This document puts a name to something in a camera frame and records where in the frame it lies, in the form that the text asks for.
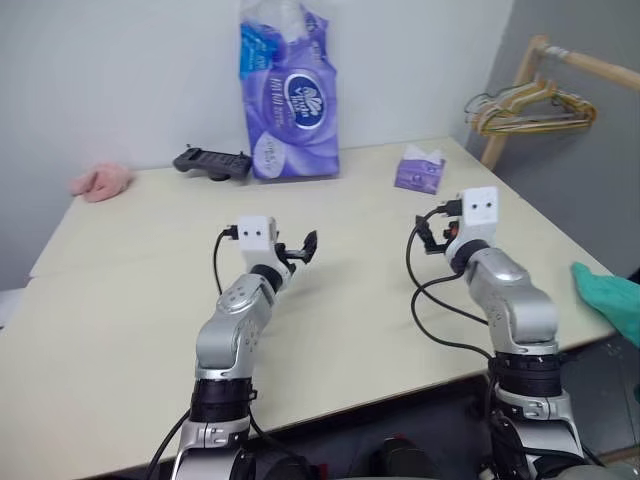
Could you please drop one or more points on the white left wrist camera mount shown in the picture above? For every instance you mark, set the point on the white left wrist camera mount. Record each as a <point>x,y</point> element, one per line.
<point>255,232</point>

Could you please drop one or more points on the dark rounded shape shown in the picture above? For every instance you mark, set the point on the dark rounded shape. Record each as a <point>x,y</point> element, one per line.
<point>405,460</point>
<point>280,465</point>

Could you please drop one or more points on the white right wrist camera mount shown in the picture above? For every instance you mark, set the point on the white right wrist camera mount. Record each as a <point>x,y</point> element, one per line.
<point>480,205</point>

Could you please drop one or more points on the wooden clothes rack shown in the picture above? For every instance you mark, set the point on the wooden clothes rack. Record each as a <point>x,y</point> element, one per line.
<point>505,125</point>

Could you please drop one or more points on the green shorts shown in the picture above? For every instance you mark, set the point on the green shorts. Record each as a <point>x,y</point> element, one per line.
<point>610,300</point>

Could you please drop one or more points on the black handheld controller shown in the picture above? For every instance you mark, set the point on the black handheld controller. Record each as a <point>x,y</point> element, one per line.
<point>212,163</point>

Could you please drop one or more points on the pink fluffy cloth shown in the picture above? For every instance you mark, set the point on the pink fluffy cloth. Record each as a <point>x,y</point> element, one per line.
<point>100,182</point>

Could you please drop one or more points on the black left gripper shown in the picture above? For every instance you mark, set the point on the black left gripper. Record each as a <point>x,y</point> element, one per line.
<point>289,254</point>

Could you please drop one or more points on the small purple tissue pack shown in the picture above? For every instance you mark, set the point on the small purple tissue pack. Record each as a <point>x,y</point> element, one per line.
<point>420,175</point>

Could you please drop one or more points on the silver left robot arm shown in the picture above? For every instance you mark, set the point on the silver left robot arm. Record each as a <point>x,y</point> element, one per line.
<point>235,325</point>

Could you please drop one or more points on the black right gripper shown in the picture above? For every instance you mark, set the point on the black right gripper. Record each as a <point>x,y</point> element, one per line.
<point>452,240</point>

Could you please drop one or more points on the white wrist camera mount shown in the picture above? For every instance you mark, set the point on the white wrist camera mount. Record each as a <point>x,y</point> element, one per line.
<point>255,232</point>
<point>480,205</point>

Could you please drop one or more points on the purple tissue multipack bag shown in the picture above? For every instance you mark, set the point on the purple tissue multipack bag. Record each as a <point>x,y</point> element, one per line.
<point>290,115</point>

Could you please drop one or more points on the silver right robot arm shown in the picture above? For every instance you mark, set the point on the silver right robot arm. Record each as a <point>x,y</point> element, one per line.
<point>520,300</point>

